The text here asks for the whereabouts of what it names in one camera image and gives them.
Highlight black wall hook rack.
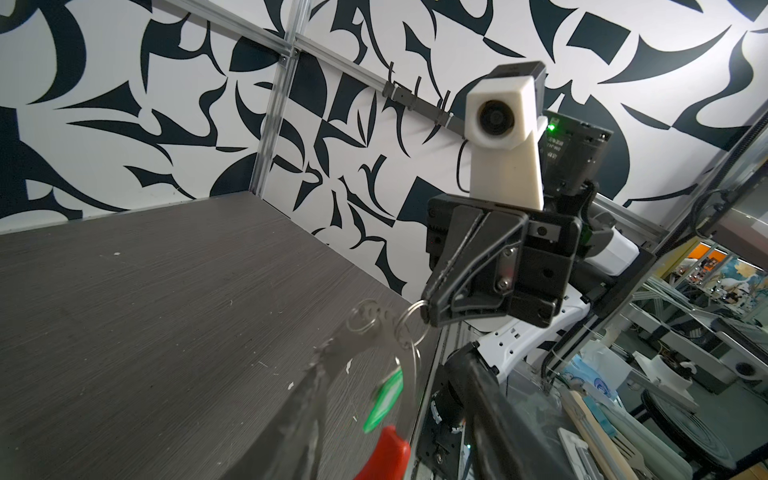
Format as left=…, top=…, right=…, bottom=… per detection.
left=382, top=61, right=465, bottom=139

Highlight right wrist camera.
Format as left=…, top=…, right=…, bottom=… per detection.
left=464, top=61, right=548, bottom=211

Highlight black round stool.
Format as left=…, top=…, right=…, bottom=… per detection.
left=633, top=390, right=736, bottom=479

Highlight green key tag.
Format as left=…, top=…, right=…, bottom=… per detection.
left=362, top=367, right=404, bottom=434

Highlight wooden handled tool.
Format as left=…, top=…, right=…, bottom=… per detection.
left=561, top=390, right=638, bottom=480

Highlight white plastic holder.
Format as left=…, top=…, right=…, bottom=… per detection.
left=558, top=428, right=605, bottom=480

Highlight red key tag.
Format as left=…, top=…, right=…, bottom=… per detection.
left=354, top=426, right=411, bottom=480

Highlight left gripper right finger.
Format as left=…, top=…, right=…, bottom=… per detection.
left=446, top=344, right=574, bottom=480

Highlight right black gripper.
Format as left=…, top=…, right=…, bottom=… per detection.
left=422, top=194, right=582, bottom=328

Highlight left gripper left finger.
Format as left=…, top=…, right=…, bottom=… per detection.
left=223, top=363, right=330, bottom=479

